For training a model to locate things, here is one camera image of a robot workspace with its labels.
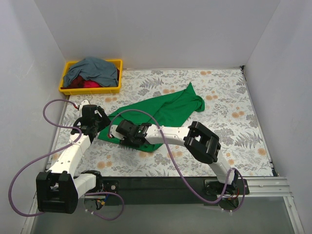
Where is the dark red t-shirt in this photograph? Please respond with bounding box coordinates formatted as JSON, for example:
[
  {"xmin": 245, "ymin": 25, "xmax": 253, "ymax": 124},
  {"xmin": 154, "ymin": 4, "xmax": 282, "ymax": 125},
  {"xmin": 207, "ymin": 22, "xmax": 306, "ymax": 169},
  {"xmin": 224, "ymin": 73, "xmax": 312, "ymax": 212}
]
[{"xmin": 63, "ymin": 66, "xmax": 119, "ymax": 89}]

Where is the grey-blue t-shirt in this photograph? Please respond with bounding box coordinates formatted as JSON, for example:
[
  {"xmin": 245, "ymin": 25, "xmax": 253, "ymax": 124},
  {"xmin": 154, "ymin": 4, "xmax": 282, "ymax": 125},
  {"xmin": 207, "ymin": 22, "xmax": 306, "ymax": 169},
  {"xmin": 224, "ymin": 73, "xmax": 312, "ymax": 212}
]
[{"xmin": 63, "ymin": 57, "xmax": 118, "ymax": 89}]

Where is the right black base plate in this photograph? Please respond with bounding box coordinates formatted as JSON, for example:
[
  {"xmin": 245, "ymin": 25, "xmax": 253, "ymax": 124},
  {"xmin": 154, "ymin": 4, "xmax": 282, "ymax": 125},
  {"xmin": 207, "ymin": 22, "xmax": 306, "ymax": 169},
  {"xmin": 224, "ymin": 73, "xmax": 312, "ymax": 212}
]
[{"xmin": 204, "ymin": 179, "xmax": 250, "ymax": 196}]

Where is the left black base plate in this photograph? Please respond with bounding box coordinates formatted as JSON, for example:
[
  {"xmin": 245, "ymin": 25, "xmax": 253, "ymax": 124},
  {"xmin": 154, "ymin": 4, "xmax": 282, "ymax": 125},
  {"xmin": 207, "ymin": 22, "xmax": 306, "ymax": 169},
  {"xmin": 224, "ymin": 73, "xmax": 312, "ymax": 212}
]
[{"xmin": 96, "ymin": 180, "xmax": 119, "ymax": 194}]

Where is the floral patterned table mat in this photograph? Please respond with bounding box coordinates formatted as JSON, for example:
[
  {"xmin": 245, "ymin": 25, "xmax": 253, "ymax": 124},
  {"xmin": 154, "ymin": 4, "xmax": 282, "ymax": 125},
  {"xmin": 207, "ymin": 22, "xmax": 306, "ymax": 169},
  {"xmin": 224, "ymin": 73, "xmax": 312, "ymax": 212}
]
[{"xmin": 48, "ymin": 69, "xmax": 273, "ymax": 177}]

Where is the magenta t-shirt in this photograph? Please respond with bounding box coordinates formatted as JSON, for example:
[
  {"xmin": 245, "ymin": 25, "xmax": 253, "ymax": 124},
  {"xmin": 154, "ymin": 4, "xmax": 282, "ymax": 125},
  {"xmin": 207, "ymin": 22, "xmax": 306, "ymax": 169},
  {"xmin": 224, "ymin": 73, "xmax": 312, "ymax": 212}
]
[{"xmin": 83, "ymin": 80, "xmax": 102, "ymax": 88}]

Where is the aluminium frame rail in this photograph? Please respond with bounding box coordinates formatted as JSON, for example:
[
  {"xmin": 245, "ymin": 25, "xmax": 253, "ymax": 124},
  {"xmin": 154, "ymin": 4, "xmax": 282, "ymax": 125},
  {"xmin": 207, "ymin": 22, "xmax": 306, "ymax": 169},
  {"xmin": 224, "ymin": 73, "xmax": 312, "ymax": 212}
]
[{"xmin": 20, "ymin": 136, "xmax": 305, "ymax": 234}]

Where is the green t-shirt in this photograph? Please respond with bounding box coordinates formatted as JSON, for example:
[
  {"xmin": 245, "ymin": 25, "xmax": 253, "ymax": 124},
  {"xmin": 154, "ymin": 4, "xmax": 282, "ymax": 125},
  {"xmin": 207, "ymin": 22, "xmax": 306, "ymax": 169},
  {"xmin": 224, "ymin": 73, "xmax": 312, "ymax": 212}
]
[{"xmin": 97, "ymin": 82, "xmax": 206, "ymax": 153}]

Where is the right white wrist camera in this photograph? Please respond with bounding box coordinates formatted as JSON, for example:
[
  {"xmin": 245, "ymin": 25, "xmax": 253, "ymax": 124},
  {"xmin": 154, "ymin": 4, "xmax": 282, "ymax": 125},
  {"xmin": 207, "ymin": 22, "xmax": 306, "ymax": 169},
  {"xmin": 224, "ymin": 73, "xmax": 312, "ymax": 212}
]
[{"xmin": 109, "ymin": 125, "xmax": 123, "ymax": 140}]

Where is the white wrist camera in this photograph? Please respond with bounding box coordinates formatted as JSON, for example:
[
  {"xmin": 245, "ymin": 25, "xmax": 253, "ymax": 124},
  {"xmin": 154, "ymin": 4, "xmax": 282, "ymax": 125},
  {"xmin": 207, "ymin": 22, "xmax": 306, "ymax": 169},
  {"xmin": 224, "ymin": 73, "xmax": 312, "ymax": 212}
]
[
  {"xmin": 109, "ymin": 125, "xmax": 123, "ymax": 140},
  {"xmin": 74, "ymin": 100, "xmax": 90, "ymax": 111}
]

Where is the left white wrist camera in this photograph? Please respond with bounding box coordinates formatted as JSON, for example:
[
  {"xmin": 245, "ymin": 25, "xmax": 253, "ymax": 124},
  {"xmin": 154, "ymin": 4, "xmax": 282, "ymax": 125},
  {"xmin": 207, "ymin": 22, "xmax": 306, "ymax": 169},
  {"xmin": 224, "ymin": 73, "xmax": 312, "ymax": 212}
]
[{"xmin": 74, "ymin": 100, "xmax": 90, "ymax": 111}]

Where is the yellow plastic bin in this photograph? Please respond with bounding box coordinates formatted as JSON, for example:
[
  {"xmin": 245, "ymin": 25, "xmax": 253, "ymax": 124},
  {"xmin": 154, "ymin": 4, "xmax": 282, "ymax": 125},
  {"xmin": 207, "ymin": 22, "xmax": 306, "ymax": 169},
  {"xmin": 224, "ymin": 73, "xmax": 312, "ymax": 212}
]
[{"xmin": 58, "ymin": 59, "xmax": 123, "ymax": 95}]

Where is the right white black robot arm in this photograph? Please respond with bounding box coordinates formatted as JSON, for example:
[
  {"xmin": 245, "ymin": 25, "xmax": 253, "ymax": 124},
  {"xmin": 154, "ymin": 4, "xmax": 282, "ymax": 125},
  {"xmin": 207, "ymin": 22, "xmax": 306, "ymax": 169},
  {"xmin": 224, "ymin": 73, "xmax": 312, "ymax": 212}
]
[{"xmin": 110, "ymin": 120, "xmax": 238, "ymax": 194}]

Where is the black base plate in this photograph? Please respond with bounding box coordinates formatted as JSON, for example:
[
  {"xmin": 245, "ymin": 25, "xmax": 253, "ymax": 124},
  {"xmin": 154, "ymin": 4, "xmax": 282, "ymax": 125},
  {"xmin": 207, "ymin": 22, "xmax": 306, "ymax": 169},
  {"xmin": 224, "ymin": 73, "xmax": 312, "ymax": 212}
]
[
  {"xmin": 96, "ymin": 180, "xmax": 119, "ymax": 194},
  {"xmin": 204, "ymin": 179, "xmax": 250, "ymax": 196}
]

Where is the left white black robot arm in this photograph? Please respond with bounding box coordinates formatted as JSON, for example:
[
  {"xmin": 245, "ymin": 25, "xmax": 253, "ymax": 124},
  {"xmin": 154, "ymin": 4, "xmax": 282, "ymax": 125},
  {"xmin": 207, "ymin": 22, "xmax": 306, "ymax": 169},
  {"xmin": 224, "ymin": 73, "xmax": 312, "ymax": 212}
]
[{"xmin": 36, "ymin": 100, "xmax": 110, "ymax": 214}]

